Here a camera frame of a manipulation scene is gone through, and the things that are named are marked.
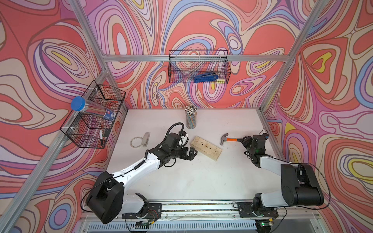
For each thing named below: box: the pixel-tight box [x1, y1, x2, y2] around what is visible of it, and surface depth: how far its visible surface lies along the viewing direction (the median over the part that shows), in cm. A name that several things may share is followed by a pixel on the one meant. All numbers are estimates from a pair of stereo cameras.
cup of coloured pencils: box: [185, 104, 198, 130], surface depth 98 cm
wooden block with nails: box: [190, 135, 223, 162], surface depth 95 cm
